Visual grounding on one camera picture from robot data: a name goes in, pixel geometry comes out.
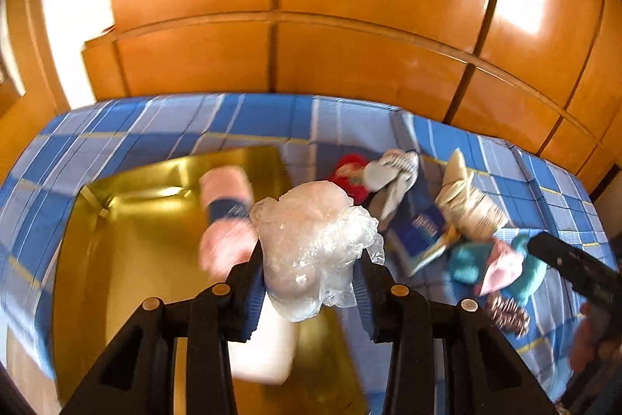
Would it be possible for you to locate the white grey striped sock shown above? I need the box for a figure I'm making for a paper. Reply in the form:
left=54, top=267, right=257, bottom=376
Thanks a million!
left=363, top=150, right=419, bottom=222

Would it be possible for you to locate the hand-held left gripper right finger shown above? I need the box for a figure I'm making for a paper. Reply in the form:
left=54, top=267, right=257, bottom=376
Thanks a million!
left=355, top=250, right=559, bottom=415

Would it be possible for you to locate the brown patterned small item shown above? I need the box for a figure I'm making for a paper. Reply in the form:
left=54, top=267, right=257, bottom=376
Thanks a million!
left=486, top=292, right=531, bottom=338

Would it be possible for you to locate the pink and blue sock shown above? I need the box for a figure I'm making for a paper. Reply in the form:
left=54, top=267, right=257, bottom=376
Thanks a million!
left=198, top=166, right=260, bottom=275

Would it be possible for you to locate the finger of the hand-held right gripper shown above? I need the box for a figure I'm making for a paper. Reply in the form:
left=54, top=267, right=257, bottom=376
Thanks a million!
left=527, top=233, right=622, bottom=313

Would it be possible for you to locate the white soft roll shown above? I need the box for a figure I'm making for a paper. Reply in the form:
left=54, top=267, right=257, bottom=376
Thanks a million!
left=228, top=301, right=298, bottom=384

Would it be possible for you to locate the wooden wardrobe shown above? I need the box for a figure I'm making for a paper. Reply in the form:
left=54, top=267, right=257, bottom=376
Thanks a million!
left=0, top=0, right=622, bottom=202

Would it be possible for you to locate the red sock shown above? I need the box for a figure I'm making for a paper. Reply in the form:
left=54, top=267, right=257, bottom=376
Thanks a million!
left=332, top=154, right=372, bottom=204

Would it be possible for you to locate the teal and pink sock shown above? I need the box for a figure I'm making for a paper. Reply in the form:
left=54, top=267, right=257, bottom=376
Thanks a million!
left=447, top=234, right=548, bottom=305

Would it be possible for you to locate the blue printed packet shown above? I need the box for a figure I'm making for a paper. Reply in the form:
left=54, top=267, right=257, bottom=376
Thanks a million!
left=391, top=201, right=460, bottom=277

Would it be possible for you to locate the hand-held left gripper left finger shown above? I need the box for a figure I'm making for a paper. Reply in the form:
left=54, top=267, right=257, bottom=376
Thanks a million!
left=61, top=245, right=266, bottom=415

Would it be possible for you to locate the blue plaid bed sheet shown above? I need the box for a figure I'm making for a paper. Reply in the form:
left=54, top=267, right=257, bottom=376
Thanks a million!
left=0, top=93, right=609, bottom=415

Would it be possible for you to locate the cream printed packet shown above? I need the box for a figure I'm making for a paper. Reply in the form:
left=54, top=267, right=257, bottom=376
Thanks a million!
left=434, top=147, right=506, bottom=243

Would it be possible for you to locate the person's right hand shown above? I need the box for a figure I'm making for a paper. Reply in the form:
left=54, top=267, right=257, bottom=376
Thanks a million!
left=568, top=302, right=614, bottom=372

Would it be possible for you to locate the clear plastic bag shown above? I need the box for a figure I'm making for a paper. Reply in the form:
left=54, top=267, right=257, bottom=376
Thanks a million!
left=250, top=182, right=386, bottom=323

